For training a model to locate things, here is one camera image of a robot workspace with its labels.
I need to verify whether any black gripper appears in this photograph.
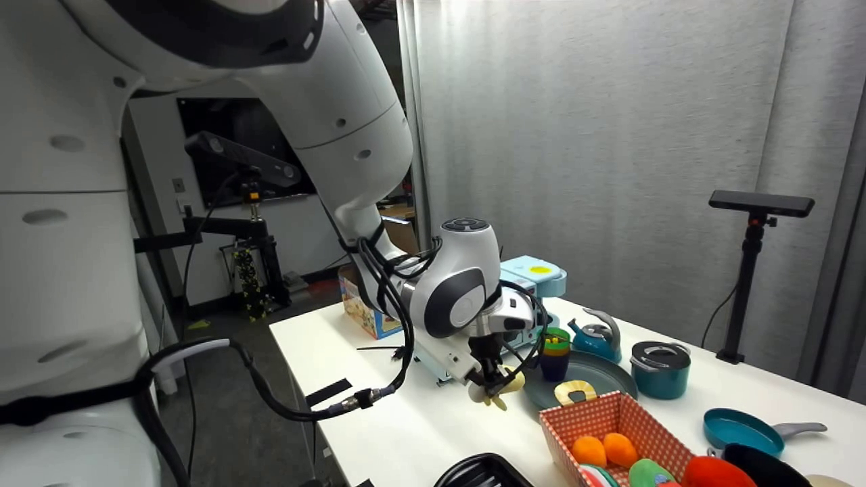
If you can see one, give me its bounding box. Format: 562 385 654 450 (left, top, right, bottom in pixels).
464 328 521 400

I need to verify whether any yellow plush banana toy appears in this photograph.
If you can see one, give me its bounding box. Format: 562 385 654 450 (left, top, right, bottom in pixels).
464 370 527 412

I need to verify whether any red-orange plush ball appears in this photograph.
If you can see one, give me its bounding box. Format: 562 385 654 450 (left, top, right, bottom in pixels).
681 454 758 487

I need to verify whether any light blue box yellow dot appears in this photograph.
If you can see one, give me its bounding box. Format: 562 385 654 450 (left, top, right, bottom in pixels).
497 254 567 304

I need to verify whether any brown cardboard box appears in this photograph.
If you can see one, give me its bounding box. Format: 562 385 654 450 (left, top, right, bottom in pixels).
381 201 421 256

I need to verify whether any red checkered cardboard basket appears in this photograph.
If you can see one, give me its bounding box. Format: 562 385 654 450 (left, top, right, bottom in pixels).
537 377 697 487

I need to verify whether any black plastic tray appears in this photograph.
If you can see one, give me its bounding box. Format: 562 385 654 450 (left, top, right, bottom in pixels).
431 451 536 487

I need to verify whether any teal toy kettle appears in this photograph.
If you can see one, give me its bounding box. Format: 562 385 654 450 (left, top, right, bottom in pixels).
567 305 624 366

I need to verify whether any gray round plate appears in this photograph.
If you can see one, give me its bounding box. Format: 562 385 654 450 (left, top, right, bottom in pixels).
521 348 640 415

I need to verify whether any orange toy fruit slice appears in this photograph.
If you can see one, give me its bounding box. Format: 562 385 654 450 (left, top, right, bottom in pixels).
571 434 608 470

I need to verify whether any blue white cardboard carton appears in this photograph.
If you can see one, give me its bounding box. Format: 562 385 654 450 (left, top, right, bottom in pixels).
339 274 402 342

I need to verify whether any small orange toy fruit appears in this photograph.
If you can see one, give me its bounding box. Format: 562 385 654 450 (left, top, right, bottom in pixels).
600 431 639 474

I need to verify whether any teal toy pot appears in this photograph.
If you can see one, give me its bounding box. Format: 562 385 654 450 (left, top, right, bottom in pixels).
631 339 692 403

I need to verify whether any green striped toy vegetable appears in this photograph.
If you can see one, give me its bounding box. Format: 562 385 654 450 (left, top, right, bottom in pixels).
627 458 677 487

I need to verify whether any teal toy frying pan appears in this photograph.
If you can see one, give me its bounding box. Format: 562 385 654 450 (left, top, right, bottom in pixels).
701 405 828 459

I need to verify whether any gray curtain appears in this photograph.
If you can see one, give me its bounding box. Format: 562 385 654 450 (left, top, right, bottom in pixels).
399 0 866 400

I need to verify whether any black toy frying pan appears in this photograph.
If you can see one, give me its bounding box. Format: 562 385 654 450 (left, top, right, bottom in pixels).
716 443 854 487

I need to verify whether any black horizontal clamp bar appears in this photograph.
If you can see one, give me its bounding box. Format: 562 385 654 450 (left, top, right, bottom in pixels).
132 209 274 256

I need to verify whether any black stand with bar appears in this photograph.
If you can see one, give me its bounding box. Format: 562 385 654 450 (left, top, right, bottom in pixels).
705 186 816 366

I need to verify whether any black cable bundle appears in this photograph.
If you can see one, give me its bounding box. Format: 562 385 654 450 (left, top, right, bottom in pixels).
132 238 552 431

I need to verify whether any black camera on tripod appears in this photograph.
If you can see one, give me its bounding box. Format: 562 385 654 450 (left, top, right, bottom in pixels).
184 129 305 313

